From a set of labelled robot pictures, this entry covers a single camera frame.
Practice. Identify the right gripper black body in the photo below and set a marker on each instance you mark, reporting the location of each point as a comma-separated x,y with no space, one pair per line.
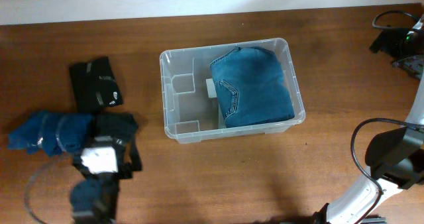
398,46

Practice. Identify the dark blue jeans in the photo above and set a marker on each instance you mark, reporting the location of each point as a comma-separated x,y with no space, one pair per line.
249,83

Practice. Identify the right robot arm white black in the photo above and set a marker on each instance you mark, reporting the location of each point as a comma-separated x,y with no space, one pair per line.
394,159

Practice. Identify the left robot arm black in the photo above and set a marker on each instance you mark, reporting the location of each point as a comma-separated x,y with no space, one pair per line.
95,201

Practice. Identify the dark green taped cloth bundle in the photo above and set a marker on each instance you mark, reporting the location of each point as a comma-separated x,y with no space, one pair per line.
120,126

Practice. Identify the clear plastic storage bin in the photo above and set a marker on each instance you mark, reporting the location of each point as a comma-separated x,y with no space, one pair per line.
191,116

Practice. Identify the black folded shirt with logo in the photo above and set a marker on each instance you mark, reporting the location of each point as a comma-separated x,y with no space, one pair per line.
94,85

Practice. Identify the blue taped cloth bundle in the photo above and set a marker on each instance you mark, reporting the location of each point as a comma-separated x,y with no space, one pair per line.
54,133

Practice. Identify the white label inside bin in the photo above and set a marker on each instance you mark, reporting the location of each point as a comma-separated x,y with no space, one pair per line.
211,90

